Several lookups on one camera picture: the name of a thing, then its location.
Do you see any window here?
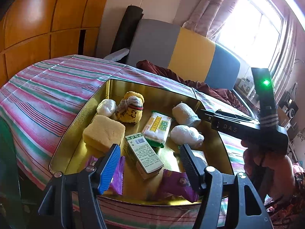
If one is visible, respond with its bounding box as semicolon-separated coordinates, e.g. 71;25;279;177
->
217;0;286;69

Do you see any white green carton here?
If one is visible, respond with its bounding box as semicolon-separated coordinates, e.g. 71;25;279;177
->
124;132;165;180

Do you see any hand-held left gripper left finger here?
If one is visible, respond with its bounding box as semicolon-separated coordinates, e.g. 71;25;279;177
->
38;144;121;229

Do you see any purple snack packet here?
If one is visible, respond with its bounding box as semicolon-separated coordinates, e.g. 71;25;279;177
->
156;169;199;203
87;155;125;195

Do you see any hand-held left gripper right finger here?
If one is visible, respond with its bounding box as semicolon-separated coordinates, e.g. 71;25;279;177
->
180;144;273;229

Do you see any maroon blanket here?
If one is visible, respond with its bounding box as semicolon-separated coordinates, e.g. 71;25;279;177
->
136;60;250;115

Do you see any black rolled mat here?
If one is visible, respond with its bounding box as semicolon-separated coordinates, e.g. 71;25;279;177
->
111;5;144;54

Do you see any person's right hand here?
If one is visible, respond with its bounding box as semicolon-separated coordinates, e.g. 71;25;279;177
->
241;138;296;196

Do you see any white sock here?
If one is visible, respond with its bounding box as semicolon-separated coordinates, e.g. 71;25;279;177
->
172;102;202;127

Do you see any pink curtain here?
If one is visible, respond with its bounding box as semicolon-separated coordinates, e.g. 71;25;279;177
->
182;0;248;43
272;12;298;93

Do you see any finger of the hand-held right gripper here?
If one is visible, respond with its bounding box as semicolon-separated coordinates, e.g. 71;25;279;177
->
214;110;259;123
199;109;215;123

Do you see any wooden wardrobe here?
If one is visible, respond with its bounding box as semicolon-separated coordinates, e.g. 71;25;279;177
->
0;0;113;89

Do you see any cracker packet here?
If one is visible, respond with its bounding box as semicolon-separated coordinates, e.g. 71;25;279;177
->
141;110;172;148
191;149;209;169

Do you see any glass side table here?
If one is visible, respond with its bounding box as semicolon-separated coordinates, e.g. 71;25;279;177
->
0;117;26;229

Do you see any blue grey sofa armrest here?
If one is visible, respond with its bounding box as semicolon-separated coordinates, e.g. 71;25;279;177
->
232;89;254;117

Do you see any white plastic bag ball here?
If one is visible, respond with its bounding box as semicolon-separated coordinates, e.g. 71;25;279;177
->
96;98;117;118
170;125;205;148

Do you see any yellow sponge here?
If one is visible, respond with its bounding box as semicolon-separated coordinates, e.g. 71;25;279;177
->
83;114;126;152

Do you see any white printed carton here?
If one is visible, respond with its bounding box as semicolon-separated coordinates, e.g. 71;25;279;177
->
238;76;256;97

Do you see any grey yellow blue sofa back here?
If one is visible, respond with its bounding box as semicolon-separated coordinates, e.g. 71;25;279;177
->
125;19;241;90

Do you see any pale grey sofa armrest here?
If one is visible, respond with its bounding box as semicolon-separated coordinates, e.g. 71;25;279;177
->
104;48;130;62

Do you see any black appliance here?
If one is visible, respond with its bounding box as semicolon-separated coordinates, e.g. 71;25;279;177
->
278;98;299;127

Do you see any striped bed sheet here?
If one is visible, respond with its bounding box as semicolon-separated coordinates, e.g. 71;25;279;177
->
0;54;253;229

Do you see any person's right forearm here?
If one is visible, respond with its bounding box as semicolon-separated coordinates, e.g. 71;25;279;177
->
264;167;305;225

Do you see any yellow brown sock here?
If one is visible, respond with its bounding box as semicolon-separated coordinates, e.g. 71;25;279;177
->
115;91;145;124

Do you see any gold tin box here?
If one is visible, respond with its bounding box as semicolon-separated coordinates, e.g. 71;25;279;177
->
49;79;235;207

